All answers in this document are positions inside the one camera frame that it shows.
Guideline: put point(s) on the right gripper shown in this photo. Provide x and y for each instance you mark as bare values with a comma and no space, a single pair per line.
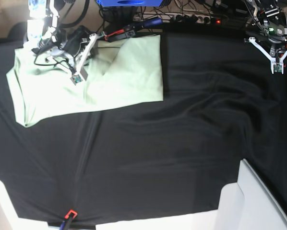
70,52

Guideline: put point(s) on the black power strip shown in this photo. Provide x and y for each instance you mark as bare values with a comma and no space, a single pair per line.
193,18

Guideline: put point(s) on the red blue clamp bottom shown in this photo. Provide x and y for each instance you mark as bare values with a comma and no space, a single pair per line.
68,219

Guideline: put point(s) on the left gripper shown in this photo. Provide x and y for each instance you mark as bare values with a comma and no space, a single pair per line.
274,49

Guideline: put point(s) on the white table frame left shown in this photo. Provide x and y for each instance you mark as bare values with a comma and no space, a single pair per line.
9,219

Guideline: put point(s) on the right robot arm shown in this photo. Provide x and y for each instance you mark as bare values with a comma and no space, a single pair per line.
46,20

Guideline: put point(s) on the light green T-shirt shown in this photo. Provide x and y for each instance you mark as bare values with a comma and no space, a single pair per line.
122,73

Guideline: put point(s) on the white table frame right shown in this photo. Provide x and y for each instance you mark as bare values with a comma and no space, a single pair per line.
248,204

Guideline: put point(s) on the black table cloth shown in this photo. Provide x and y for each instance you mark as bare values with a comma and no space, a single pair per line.
222,104

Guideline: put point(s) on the white table frame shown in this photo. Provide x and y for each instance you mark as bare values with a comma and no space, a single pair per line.
248,204
9,219

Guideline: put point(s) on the red black clamp top centre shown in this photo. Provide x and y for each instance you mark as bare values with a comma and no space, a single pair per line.
131,29

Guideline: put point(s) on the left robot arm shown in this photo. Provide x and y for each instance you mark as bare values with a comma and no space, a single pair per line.
268,31

